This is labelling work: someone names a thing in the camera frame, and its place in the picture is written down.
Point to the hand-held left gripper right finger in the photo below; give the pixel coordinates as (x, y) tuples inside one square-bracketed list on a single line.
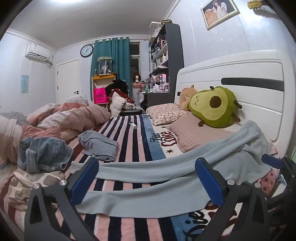
[(209, 180)]

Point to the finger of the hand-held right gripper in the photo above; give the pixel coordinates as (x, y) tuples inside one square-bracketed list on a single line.
[(274, 161)]

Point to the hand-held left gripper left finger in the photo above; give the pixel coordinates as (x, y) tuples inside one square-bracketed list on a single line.
[(84, 180)]

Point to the light blue pants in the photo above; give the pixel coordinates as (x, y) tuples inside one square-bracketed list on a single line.
[(148, 194)]

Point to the pink polka dot cloth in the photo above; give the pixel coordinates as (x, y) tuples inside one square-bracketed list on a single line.
[(269, 182)]

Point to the grey t-shirt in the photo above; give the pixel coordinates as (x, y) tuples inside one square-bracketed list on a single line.
[(97, 146)]

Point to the pink ribbed pillow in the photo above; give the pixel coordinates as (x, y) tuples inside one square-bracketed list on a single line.
[(192, 135)]

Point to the blue denim jeans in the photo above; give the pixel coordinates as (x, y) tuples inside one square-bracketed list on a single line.
[(41, 155)]

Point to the pink navy striped blanket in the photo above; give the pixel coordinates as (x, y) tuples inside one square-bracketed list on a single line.
[(129, 143)]

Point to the beige camouflage garment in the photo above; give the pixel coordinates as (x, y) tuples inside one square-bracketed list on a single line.
[(23, 185)]

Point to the pink striped duvet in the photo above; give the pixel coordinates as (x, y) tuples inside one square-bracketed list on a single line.
[(76, 118)]

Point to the green avocado plush toy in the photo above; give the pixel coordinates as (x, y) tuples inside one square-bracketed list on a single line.
[(215, 113)]

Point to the small white box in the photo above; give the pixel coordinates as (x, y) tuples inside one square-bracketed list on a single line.
[(132, 125)]

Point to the floral pillow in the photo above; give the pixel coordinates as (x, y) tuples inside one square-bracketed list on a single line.
[(164, 113)]

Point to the white puffer jacket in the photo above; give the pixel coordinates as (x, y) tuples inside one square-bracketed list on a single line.
[(116, 104)]

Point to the brown plush toy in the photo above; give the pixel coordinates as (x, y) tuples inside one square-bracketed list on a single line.
[(184, 98)]

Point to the pink shopping bag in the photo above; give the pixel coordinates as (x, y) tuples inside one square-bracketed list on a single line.
[(100, 96)]

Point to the white bed headboard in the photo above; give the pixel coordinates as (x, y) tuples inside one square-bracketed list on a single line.
[(254, 69)]

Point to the white door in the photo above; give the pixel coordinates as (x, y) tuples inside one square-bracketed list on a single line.
[(68, 81)]

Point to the yellow white cabinet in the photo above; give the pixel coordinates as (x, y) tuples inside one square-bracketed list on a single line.
[(104, 77)]

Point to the brown wig mannequin head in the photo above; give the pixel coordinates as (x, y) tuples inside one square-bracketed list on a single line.
[(137, 77)]

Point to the glass display case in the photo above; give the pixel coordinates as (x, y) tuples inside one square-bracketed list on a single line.
[(105, 66)]

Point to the teal curtain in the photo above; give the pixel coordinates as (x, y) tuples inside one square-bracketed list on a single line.
[(120, 58)]

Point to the window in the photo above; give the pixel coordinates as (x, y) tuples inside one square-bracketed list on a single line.
[(134, 62)]

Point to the dark grey shelf unit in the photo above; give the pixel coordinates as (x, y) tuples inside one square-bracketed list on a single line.
[(174, 51)]

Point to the white air conditioner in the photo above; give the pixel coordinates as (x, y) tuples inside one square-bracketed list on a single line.
[(38, 53)]

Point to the white framed picture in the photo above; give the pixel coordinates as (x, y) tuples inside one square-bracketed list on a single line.
[(219, 12)]

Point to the yellow guitar headstock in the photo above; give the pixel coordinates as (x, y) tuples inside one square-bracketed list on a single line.
[(254, 4)]

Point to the clear storage box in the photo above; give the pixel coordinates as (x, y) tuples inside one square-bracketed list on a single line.
[(154, 29)]

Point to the light blue wall poster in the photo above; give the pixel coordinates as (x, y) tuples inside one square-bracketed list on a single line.
[(25, 83)]

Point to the round wall clock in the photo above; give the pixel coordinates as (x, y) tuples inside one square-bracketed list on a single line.
[(86, 50)]

